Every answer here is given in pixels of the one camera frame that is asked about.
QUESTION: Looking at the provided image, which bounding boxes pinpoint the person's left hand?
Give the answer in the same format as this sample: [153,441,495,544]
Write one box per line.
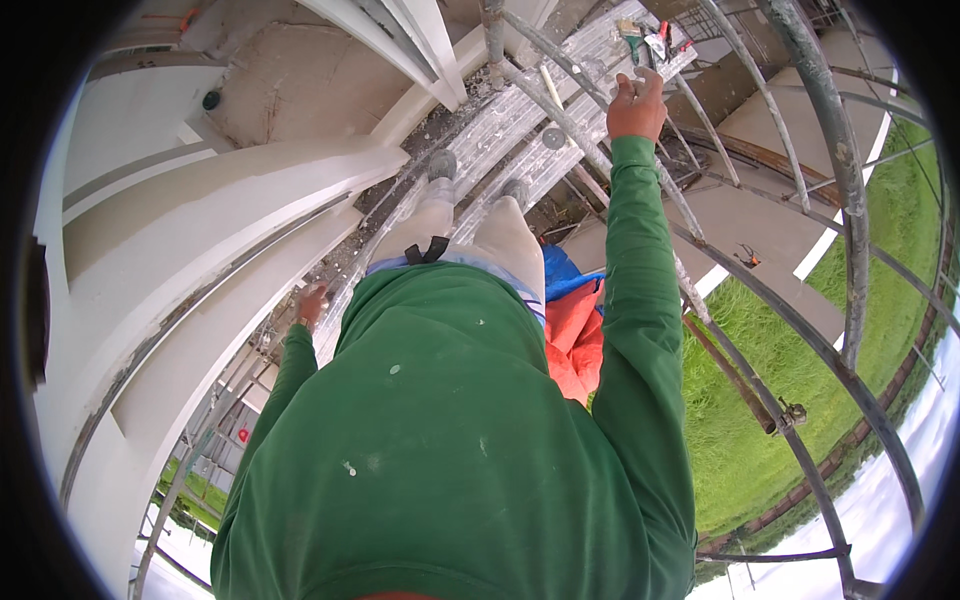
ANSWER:
[294,282,332,329]

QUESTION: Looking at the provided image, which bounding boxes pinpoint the person's right hand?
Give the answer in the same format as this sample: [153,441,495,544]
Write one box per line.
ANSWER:
[605,66,669,144]

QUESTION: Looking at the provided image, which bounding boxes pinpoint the paint brush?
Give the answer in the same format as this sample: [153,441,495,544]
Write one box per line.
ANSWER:
[617,18,646,66]

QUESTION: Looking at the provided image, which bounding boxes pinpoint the white stick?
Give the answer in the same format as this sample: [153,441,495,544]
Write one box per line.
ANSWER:
[537,63,568,115]

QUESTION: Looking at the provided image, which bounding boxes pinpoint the thin grey scaffold pipe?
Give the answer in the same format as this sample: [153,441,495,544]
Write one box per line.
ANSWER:
[696,0,813,216]

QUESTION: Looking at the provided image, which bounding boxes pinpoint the short metal scaffold plank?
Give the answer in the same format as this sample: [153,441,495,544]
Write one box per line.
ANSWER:
[450,45,700,245]

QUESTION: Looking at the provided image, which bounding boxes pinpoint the long metal scaffold plank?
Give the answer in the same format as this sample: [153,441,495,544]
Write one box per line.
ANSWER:
[311,0,661,369]

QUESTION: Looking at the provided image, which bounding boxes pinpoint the person's legs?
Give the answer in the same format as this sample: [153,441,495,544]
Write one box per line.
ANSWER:
[367,148,549,305]

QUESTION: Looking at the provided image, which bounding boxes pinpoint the person's body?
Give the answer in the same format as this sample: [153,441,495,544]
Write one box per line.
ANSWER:
[210,261,699,600]

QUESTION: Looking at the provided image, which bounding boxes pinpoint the blue tarp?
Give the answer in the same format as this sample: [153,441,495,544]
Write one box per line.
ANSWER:
[541,243,606,316]

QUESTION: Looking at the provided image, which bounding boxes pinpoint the paint stained diagonal pipe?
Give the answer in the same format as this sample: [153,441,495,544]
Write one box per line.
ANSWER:
[491,58,712,325]

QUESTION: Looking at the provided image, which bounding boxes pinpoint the orange tarp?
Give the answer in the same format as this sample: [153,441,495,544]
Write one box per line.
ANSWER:
[544,279,607,408]

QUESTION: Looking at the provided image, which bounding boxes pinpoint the rusty brown pipe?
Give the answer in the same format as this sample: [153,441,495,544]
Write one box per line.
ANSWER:
[680,312,780,437]

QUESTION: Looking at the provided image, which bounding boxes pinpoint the long curved scaffold pipe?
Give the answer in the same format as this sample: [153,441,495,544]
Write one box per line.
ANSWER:
[666,219,928,531]

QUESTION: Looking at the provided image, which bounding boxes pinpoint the metal pipe clamp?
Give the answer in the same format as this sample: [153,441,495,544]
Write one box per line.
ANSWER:
[775,396,810,434]

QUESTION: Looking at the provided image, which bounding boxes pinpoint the grey scaffold brace pipe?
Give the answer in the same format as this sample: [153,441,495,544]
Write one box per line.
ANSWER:
[703,321,886,600]

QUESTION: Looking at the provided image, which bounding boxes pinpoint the short upright scaffold post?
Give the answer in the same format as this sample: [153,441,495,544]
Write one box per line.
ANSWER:
[480,0,508,88]

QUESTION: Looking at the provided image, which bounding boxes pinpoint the grey scaffold frame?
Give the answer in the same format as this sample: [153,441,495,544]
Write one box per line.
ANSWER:
[132,352,273,600]

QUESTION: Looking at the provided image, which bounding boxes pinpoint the thick grey scaffold post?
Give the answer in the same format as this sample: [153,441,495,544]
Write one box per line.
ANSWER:
[753,0,873,371]

